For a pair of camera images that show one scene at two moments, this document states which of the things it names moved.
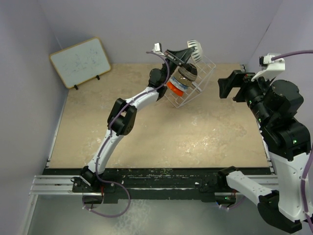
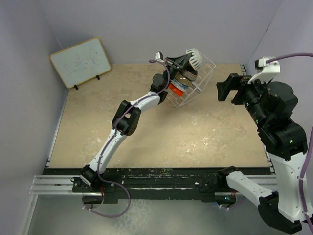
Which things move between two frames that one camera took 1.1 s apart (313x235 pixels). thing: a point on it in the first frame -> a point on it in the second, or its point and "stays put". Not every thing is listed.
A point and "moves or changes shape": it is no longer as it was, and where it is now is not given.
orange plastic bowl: [174, 89] stays put
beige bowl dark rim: [189, 71] stays put
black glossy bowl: [182, 79] stays put
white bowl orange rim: [196, 54] moves or changes shape
